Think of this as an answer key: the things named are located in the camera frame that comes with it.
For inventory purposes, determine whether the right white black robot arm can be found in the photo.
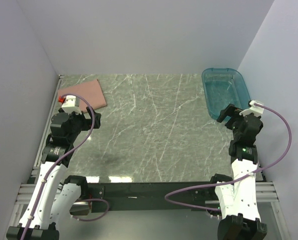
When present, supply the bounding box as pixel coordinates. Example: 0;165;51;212
208;100;268;240

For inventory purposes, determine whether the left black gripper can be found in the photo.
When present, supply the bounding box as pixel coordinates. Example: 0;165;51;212
67;106;100;143

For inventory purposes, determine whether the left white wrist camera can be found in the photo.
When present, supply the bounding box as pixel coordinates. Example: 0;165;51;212
58;95;81;114

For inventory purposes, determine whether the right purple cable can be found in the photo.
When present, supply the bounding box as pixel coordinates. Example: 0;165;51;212
164;103;293;215

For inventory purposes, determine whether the purple cable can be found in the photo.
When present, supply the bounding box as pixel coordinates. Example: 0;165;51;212
164;103;293;215
20;93;111;240

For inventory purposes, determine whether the aluminium frame rail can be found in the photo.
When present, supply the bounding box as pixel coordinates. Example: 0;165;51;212
15;182;279;205

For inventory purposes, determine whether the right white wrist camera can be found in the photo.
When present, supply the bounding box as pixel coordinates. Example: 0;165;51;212
239;100;264;117

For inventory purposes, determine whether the pink printed t shirt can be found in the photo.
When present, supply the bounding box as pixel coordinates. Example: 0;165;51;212
58;79;107;110

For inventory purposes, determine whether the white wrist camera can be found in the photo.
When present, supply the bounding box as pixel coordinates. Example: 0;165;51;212
239;100;264;117
58;95;81;114

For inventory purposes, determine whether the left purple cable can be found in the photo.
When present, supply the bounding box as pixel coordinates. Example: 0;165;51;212
20;93;111;240

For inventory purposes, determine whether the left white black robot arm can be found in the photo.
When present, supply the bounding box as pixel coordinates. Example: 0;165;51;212
6;109;101;240

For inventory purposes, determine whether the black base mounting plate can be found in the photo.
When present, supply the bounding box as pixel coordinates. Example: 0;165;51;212
88;181;218;211

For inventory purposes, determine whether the teal transparent plastic bin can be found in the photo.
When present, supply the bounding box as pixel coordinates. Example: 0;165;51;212
201;68;251;120

